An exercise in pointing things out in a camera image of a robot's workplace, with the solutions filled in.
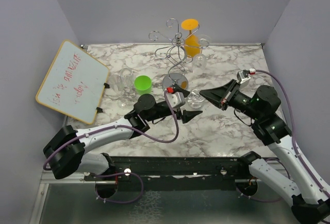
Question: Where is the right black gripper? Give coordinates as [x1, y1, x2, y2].
[200, 78, 262, 120]

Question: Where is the clear wine glass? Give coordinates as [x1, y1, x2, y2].
[187, 89, 205, 109]
[192, 35, 211, 75]
[118, 67, 134, 108]

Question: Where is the green plastic wine glass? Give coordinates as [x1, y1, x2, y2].
[134, 75, 152, 95]

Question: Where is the orange plastic wine glass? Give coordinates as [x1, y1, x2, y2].
[181, 19, 201, 58]

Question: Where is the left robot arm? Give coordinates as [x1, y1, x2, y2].
[43, 84, 201, 180]

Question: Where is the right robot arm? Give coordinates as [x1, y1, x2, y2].
[200, 80, 329, 223]

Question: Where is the chrome wine glass rack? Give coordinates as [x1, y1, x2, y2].
[148, 19, 210, 96]

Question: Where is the clear glass tumbler left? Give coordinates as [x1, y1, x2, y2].
[108, 74, 124, 94]

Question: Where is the small whiteboard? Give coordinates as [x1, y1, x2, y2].
[36, 40, 109, 125]

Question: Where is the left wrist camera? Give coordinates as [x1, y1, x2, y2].
[166, 88, 186, 109]

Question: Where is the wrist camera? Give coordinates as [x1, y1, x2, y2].
[166, 88, 186, 109]
[237, 68, 256, 88]

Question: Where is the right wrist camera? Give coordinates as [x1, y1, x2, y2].
[237, 68, 256, 88]

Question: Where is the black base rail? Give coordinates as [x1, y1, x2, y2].
[84, 156, 261, 193]

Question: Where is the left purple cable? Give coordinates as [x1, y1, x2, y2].
[42, 91, 180, 171]

